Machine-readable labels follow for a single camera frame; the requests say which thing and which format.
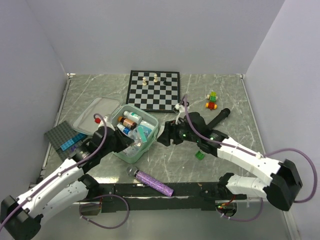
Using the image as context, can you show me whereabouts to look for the cream chess pawn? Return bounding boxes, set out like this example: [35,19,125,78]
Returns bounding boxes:
[153,73,158,83]
[142,77,147,86]

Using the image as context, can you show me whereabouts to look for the green plastic clip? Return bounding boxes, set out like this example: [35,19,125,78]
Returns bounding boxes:
[195,150,205,161]

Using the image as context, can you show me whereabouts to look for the purple glitter microphone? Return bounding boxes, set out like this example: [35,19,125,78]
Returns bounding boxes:
[126,165,174,197]

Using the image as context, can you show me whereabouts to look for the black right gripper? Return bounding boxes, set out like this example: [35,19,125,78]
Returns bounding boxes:
[156,117,200,147]

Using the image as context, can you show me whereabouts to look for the grey lego baseplate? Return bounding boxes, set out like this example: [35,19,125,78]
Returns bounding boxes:
[44,120,87,161]

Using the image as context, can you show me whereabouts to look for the colourful toy block car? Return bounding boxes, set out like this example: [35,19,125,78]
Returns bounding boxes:
[205,91,218,110]

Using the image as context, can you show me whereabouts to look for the alcohol wipe sachets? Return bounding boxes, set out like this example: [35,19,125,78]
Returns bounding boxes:
[123,142,143,158]

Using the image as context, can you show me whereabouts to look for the blue white bandage roll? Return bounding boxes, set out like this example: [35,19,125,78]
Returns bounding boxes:
[116,123,133,137]

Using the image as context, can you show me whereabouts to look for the cream chess pawn right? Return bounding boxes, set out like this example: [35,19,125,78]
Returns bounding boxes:
[153,73,158,83]

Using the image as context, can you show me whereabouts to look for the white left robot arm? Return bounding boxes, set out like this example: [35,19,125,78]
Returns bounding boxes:
[0,126,134,240]

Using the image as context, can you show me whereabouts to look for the mint green medicine case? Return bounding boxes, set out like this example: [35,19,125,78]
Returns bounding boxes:
[72,96,159,164]

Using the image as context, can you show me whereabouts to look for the blue lego brick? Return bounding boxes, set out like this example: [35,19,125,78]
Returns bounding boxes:
[60,133,86,151]

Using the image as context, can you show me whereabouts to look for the blue white mask packet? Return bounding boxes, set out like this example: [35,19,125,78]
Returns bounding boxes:
[139,120,155,138]

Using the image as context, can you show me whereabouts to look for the black white chessboard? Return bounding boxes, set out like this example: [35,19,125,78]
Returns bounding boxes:
[126,70,181,113]

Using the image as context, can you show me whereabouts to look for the cream chess pawn left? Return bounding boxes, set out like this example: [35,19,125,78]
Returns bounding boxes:
[142,77,147,86]

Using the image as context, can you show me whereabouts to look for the clear plaster strip packet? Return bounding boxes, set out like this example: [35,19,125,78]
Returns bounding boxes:
[157,125,165,140]

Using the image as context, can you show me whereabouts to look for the black tube orange cap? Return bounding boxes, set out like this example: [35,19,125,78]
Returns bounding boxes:
[206,108,231,130]

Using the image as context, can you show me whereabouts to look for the brown orange syrup bottle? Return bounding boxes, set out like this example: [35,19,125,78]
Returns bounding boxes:
[117,116,137,130]

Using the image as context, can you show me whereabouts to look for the white medicine bottle green label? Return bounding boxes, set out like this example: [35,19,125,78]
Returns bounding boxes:
[123,110,143,124]

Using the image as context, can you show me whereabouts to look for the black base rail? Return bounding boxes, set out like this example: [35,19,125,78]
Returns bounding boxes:
[36,174,248,213]

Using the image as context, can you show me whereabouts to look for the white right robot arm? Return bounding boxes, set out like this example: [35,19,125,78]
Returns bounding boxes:
[157,108,303,211]

